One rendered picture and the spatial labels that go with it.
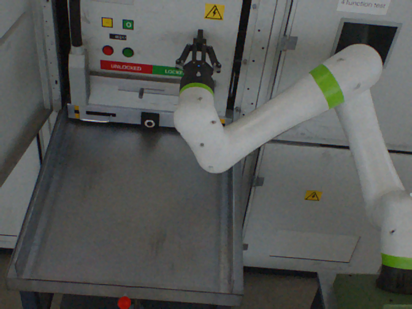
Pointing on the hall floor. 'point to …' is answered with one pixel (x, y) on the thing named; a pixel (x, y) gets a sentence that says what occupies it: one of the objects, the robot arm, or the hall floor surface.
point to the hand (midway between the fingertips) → (199, 40)
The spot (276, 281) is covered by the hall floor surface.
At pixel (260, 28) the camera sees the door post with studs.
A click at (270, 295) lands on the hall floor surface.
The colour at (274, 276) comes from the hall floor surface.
